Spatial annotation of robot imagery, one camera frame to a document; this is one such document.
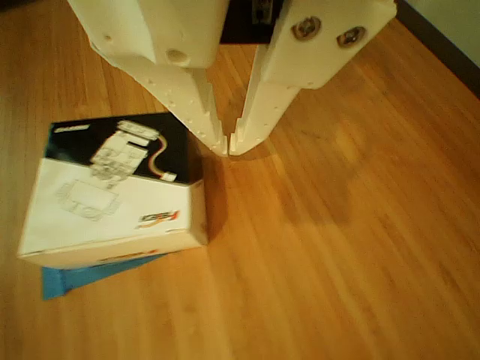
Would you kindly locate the blue tape square target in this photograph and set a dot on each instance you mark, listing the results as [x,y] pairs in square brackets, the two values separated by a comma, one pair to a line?
[60,281]

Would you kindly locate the black and white servo box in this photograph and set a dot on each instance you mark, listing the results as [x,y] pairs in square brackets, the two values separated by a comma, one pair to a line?
[112,217]

